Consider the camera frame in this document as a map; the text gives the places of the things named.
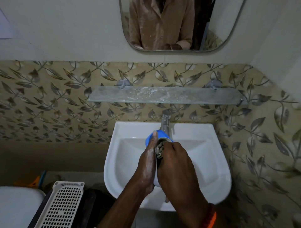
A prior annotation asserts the person's left hand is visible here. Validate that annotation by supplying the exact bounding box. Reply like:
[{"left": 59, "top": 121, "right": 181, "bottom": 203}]
[{"left": 136, "top": 131, "right": 158, "bottom": 196}]

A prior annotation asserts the person's right hand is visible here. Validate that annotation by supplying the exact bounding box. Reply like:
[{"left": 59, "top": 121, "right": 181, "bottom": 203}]
[{"left": 157, "top": 142, "right": 200, "bottom": 207}]

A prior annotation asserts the blue and white cup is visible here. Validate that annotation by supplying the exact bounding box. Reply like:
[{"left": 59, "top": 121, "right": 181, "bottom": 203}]
[{"left": 145, "top": 130, "right": 174, "bottom": 188}]

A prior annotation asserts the steel scrubber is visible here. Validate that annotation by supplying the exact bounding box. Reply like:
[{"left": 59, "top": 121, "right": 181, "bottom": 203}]
[{"left": 156, "top": 139, "right": 168, "bottom": 168}]

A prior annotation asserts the person's left forearm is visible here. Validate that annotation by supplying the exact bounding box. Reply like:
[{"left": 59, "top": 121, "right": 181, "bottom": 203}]
[{"left": 96, "top": 188, "right": 153, "bottom": 228}]

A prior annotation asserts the person's right forearm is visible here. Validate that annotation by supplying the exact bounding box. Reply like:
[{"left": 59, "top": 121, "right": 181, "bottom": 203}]
[{"left": 166, "top": 193, "right": 212, "bottom": 228}]

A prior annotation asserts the chrome tap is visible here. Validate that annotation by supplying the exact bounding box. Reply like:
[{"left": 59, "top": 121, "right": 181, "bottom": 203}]
[{"left": 159, "top": 109, "right": 176, "bottom": 141}]

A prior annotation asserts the white ceramic wash basin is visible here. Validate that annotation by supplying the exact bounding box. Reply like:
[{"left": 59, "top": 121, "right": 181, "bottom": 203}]
[{"left": 104, "top": 121, "right": 232, "bottom": 212}]

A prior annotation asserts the orange thread wristband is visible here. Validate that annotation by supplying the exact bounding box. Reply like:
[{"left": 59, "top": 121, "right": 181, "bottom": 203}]
[{"left": 200, "top": 203, "right": 217, "bottom": 228}]

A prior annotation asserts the white perforated plastic basket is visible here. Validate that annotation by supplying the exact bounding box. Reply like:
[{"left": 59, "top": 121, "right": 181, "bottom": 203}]
[{"left": 34, "top": 181, "right": 85, "bottom": 228}]

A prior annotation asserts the orange plastic object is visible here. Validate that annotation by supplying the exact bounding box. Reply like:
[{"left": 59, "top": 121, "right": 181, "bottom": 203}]
[{"left": 14, "top": 171, "right": 47, "bottom": 189}]

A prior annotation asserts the white toilet seat lid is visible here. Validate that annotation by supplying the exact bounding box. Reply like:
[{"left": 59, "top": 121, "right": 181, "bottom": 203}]
[{"left": 0, "top": 186, "right": 46, "bottom": 228}]

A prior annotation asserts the glass wall shelf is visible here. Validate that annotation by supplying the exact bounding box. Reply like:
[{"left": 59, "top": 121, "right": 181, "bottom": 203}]
[{"left": 87, "top": 86, "right": 248, "bottom": 105}]

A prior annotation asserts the chrome shelf bracket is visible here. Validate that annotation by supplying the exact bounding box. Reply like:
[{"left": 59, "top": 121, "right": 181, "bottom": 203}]
[
  {"left": 116, "top": 79, "right": 132, "bottom": 90},
  {"left": 206, "top": 79, "right": 223, "bottom": 91}
]

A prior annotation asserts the wall mirror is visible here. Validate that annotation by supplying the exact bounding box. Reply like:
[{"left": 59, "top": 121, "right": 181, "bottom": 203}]
[{"left": 119, "top": 0, "right": 246, "bottom": 52}]

